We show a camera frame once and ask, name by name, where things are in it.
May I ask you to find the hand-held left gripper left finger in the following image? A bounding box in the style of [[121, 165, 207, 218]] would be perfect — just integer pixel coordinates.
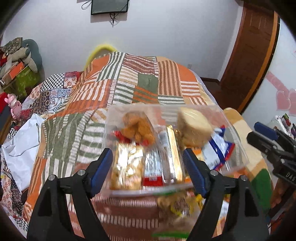
[[26, 148, 114, 241]]

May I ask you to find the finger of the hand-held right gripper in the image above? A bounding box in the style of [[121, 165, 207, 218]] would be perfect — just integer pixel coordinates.
[[246, 132, 287, 163], [254, 122, 296, 151]]

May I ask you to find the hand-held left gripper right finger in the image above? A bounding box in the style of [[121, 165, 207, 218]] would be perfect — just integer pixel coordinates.
[[183, 148, 270, 241]]

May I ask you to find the clear bread snack packet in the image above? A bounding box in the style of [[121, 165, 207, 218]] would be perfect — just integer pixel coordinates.
[[110, 141, 146, 190]]

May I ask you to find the long wafer packet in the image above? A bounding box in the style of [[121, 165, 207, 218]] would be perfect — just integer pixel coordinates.
[[143, 125, 185, 186]]

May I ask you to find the blue and white snack bag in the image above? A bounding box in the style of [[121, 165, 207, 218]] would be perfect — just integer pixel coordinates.
[[201, 125, 236, 172]]

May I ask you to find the orange-edged cake packet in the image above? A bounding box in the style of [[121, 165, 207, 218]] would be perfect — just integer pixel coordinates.
[[177, 107, 214, 147]]

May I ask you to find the fried snack packet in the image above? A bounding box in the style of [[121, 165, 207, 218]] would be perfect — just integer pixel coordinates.
[[121, 111, 155, 145]]

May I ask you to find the clear plastic storage container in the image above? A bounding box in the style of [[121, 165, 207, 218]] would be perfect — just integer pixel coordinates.
[[102, 103, 249, 197]]

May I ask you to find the yellow snack bag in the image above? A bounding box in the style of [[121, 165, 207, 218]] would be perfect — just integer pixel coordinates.
[[157, 192, 201, 218]]

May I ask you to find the white wardrobe with stickers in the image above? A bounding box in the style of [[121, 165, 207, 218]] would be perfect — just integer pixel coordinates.
[[240, 21, 296, 144]]

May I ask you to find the brown wooden door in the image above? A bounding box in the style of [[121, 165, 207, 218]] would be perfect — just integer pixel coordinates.
[[218, 5, 281, 114]]

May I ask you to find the white plastic bag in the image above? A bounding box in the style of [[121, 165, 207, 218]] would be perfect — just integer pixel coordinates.
[[0, 113, 45, 193]]

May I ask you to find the checkered patchwork quilt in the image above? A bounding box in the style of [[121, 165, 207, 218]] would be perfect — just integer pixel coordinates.
[[0, 71, 84, 223]]

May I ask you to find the pink toy figure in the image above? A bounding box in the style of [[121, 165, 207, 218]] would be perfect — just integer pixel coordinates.
[[7, 93, 22, 120]]

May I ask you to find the green box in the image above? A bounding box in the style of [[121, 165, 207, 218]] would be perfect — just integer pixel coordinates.
[[3, 67, 41, 98]]

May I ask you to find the red box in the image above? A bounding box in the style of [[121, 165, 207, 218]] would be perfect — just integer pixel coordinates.
[[0, 93, 11, 112]]

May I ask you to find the orange box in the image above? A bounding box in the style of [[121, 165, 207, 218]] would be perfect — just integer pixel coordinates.
[[2, 61, 26, 80]]

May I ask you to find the floral cloth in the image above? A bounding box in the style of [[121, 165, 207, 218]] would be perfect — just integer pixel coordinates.
[[0, 38, 23, 56]]

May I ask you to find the yellow fuzzy ring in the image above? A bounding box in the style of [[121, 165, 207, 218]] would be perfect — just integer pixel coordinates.
[[84, 44, 118, 67]]

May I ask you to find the small black wall monitor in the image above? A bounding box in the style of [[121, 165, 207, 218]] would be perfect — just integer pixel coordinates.
[[91, 0, 130, 15]]

